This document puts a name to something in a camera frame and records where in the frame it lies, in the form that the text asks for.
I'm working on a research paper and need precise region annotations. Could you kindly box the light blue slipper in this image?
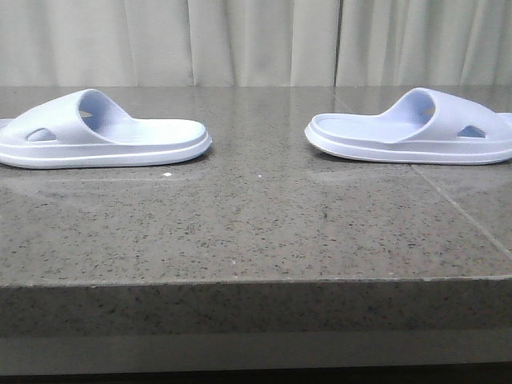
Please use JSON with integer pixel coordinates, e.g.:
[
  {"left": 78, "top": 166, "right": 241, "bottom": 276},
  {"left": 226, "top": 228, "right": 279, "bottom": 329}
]
[
  {"left": 1, "top": 89, "right": 212, "bottom": 169},
  {"left": 305, "top": 88, "right": 511, "bottom": 165}
]

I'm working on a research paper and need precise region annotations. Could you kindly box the beige curtain backdrop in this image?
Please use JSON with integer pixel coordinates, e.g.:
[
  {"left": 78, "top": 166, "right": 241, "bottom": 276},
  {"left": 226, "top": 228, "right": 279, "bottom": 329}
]
[{"left": 1, "top": 1, "right": 511, "bottom": 86}]

